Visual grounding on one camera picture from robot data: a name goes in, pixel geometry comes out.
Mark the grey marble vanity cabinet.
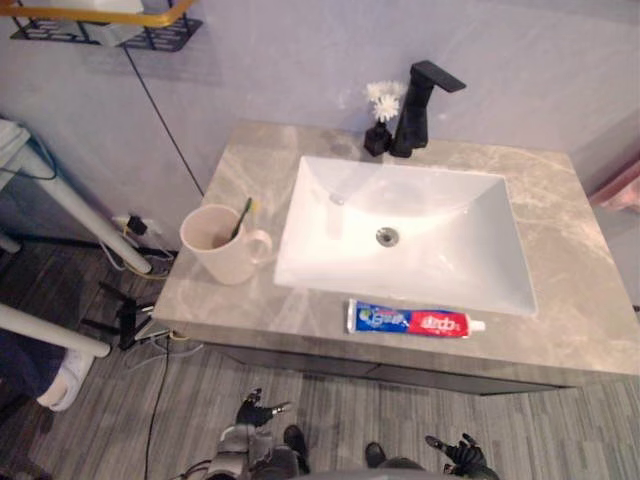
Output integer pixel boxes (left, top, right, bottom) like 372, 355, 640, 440
151, 120, 640, 398

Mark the white power strip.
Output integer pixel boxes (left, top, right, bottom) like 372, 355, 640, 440
111, 213, 176, 257

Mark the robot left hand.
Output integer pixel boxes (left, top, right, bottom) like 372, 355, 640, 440
236, 387, 293, 430

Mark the pink cloth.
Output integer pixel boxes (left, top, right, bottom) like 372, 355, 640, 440
588, 160, 640, 213

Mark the black faucet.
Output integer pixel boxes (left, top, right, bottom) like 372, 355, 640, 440
388, 60, 468, 159

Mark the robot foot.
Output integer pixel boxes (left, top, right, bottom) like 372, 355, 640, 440
283, 424, 309, 474
364, 441, 387, 468

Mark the beige ceramic mug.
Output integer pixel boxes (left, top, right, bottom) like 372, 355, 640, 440
180, 203, 274, 287

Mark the white table leg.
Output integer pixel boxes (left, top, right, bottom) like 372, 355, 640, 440
19, 144, 151, 275

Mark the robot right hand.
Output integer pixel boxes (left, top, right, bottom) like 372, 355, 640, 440
424, 432, 489, 476

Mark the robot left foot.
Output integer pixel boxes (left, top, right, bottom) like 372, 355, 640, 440
283, 424, 309, 474

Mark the green toothbrush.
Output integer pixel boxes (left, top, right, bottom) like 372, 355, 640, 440
230, 197, 254, 237

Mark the white horizontal bar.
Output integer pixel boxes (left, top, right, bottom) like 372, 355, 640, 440
0, 302, 111, 359

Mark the black floor cable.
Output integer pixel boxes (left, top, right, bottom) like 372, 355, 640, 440
143, 334, 177, 480

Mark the blue red toothpaste tube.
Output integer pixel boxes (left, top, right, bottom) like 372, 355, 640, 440
346, 298, 487, 340

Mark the white rectangular sink basin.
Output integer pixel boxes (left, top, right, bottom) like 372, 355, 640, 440
272, 154, 540, 318

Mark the black wire wall shelf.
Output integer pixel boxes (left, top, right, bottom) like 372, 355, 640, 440
0, 0, 205, 52

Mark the person's foot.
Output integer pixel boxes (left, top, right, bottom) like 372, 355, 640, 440
35, 348, 94, 413

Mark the black tripod stand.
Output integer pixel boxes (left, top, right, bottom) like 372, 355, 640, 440
81, 281, 169, 351

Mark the black vase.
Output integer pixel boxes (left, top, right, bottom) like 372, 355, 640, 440
363, 119, 393, 156

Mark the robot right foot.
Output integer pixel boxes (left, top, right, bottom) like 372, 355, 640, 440
364, 441, 387, 468

